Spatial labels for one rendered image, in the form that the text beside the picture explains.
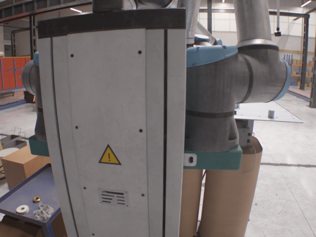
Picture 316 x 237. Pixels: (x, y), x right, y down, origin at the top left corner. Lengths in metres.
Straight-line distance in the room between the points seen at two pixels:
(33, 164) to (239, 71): 1.79
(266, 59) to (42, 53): 0.58
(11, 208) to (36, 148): 0.79
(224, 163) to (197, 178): 1.11
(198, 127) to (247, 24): 0.34
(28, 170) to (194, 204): 1.40
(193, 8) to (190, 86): 0.36
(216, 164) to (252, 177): 1.10
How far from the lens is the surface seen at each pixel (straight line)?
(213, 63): 0.55
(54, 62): 0.53
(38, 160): 2.07
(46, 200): 1.49
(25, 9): 13.92
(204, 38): 1.02
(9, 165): 2.12
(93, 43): 0.49
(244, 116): 1.39
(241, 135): 1.56
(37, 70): 0.70
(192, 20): 0.85
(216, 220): 1.87
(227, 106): 0.58
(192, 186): 1.71
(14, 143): 5.05
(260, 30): 0.70
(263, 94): 0.67
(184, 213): 1.85
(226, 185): 1.67
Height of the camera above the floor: 1.67
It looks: 14 degrees down
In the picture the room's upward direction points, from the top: straight up
